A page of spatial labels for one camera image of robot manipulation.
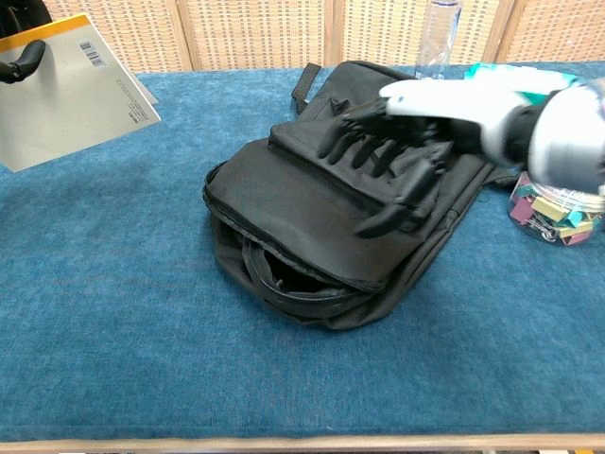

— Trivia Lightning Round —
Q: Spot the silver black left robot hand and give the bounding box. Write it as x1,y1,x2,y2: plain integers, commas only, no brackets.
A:
0,40,47,85

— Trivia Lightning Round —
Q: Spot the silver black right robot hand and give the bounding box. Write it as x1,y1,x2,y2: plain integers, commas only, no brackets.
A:
317,78,554,239

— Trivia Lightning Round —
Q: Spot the white book with orange edge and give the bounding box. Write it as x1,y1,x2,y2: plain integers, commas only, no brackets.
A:
0,12,162,173

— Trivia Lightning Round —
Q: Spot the black backpack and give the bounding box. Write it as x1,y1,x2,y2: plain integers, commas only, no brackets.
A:
202,60,521,332

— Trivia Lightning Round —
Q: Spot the teal wet wipes pack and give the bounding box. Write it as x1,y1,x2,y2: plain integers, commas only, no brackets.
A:
461,62,587,108

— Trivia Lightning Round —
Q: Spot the clear plastic water bottle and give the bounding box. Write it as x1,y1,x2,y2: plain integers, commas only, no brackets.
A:
414,0,463,80

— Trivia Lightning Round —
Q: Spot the clear jar of binder clips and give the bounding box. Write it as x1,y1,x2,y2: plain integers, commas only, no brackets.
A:
508,170,605,248

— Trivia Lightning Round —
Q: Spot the woven wooden folding screen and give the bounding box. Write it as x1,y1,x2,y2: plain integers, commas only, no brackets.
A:
42,0,605,76

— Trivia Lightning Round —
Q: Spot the blue carpet table mat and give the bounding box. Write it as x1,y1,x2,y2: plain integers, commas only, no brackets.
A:
0,61,605,444

